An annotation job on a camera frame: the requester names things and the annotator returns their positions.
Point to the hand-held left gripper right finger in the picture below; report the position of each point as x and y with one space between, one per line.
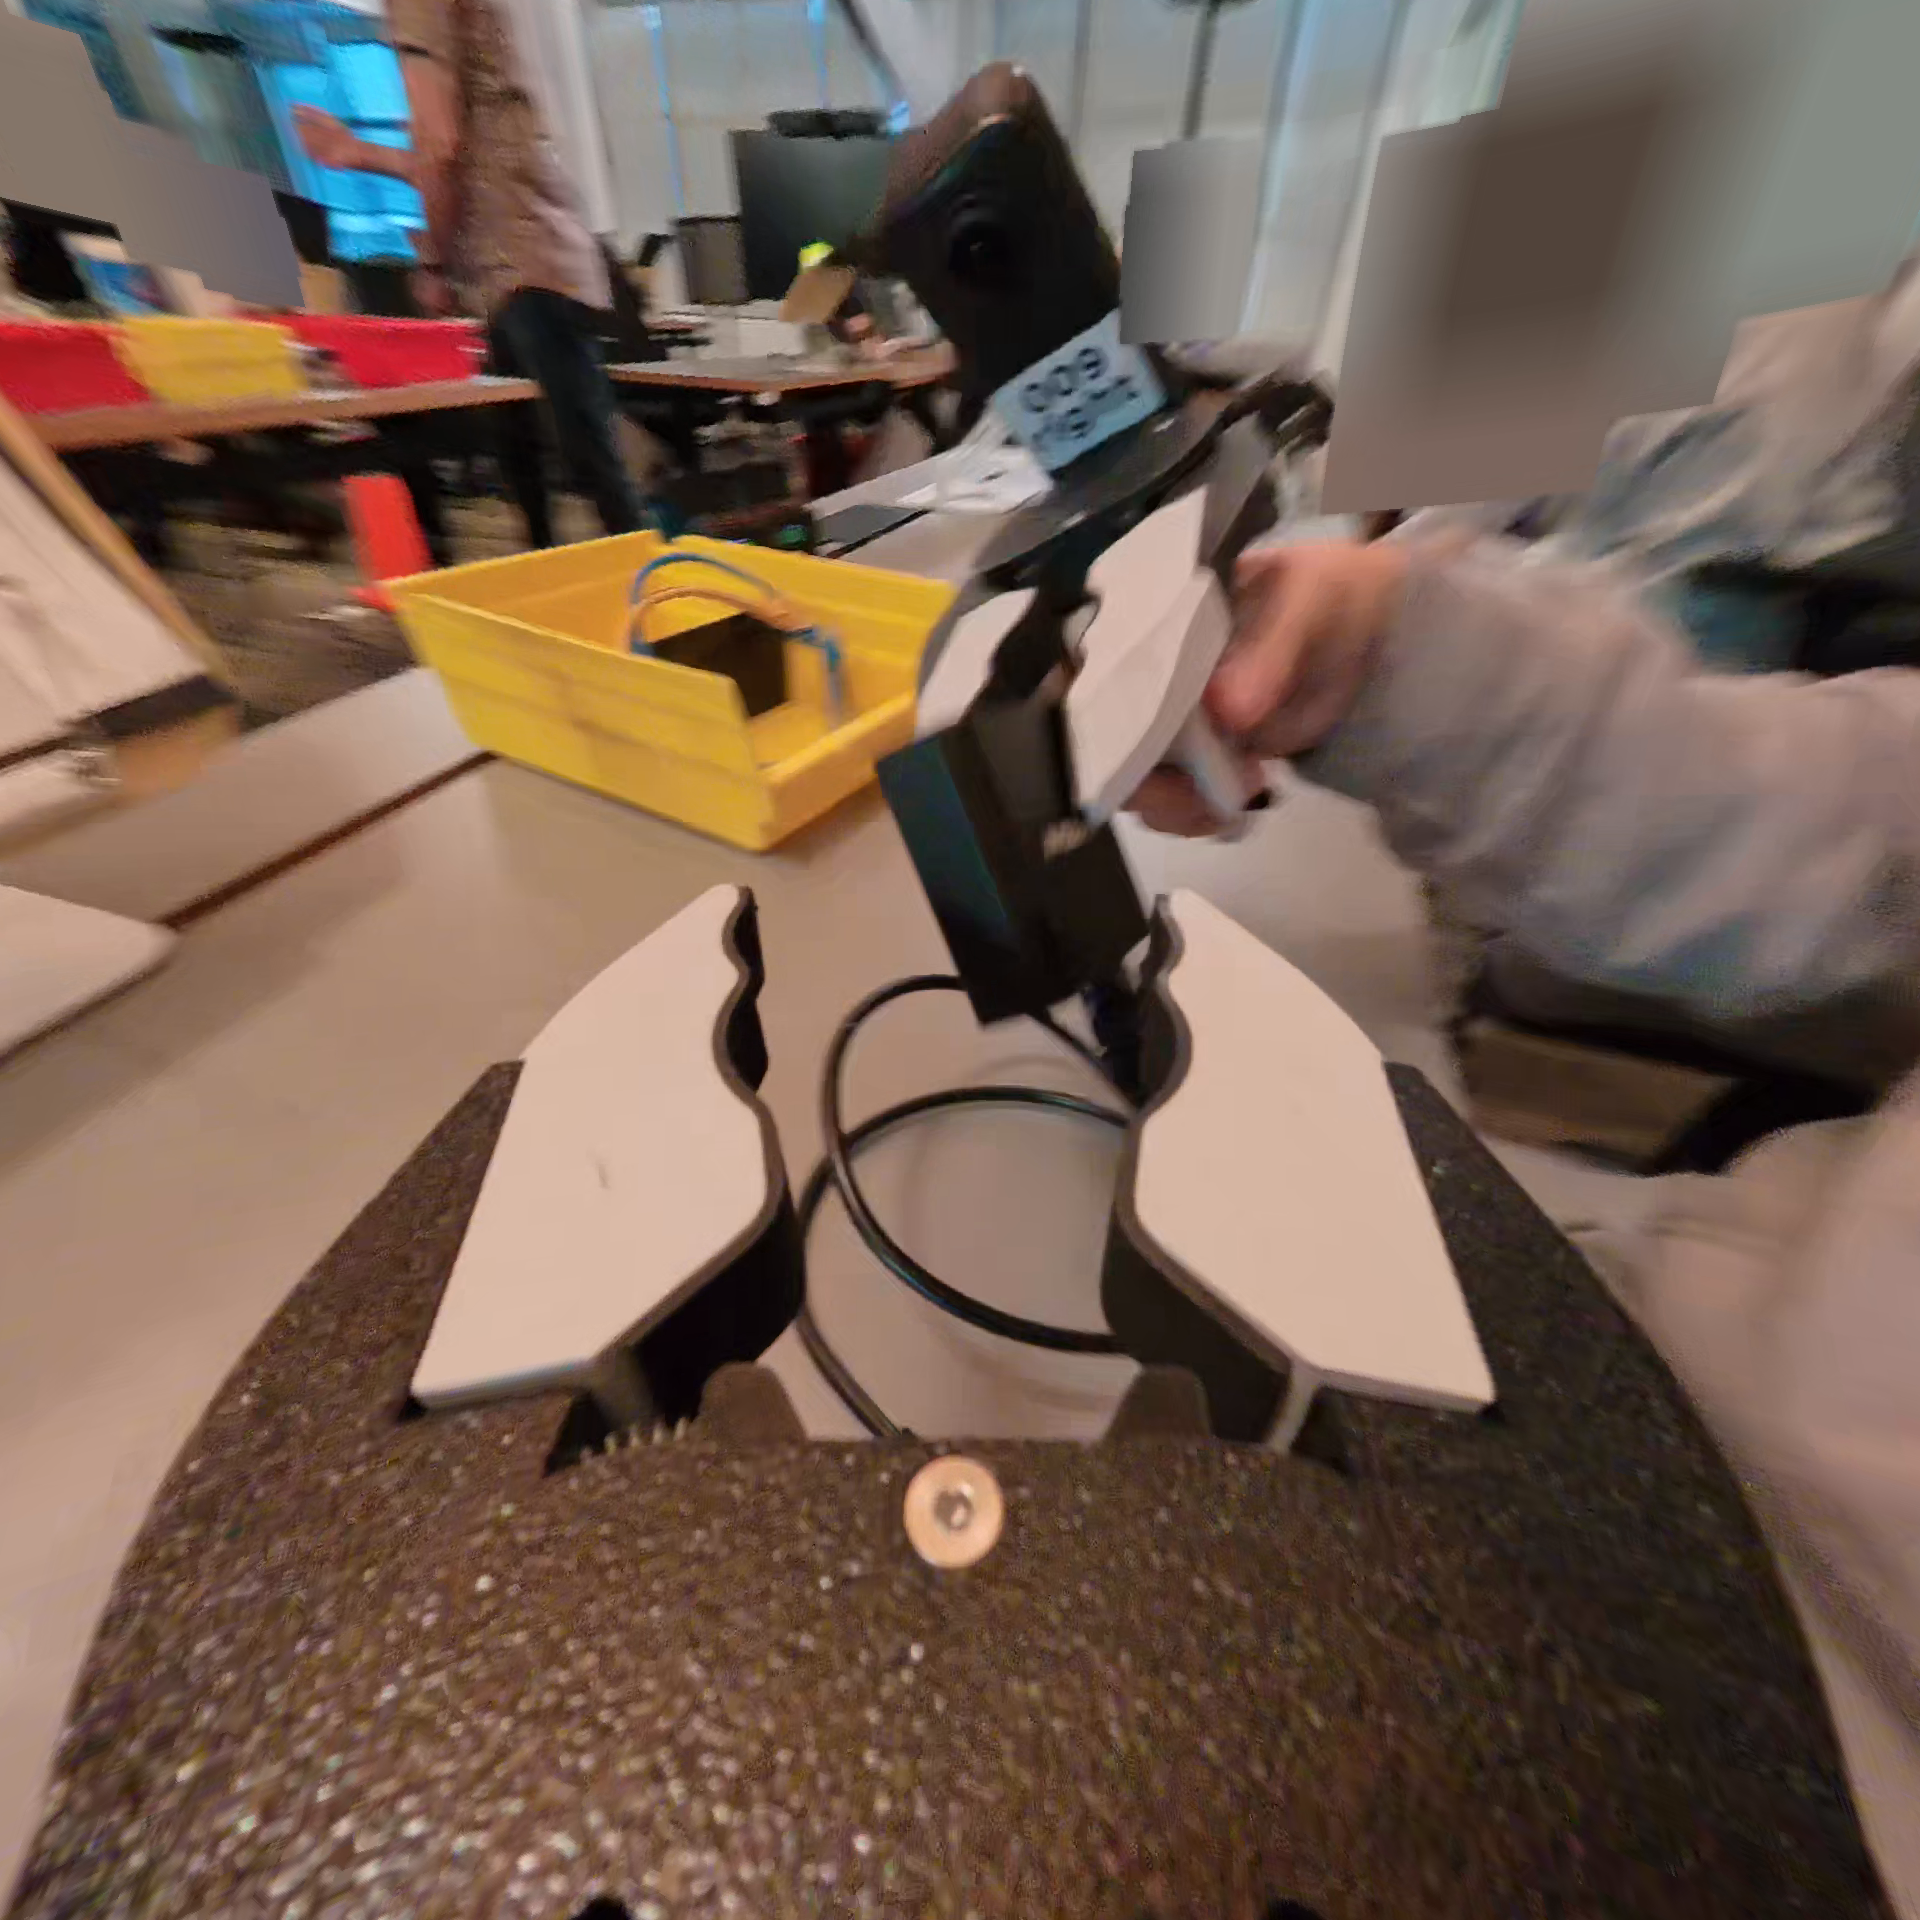
1291 1184

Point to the black power adapter brick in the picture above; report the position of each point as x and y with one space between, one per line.
1037 870

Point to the black monitor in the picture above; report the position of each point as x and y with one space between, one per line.
797 211

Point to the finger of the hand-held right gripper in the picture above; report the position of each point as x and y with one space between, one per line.
1156 660
968 660

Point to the white flat board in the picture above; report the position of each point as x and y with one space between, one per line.
60 960

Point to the wooden table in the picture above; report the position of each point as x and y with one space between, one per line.
301 404

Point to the person's right forearm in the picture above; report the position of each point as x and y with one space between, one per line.
1576 779

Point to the orange traffic cone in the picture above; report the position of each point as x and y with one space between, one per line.
398 540

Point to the white desk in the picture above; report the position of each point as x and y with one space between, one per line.
301 1050

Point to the black bin divider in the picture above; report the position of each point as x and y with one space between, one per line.
734 660

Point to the person's right hand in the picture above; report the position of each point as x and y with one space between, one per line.
1307 646

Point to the person's light trousers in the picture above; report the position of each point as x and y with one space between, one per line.
1800 1425

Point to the white panel with wooden edge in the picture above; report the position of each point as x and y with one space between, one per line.
76 628

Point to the red plastic bin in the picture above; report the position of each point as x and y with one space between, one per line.
390 347
60 369

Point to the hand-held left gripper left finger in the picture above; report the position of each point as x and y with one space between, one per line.
629 1184

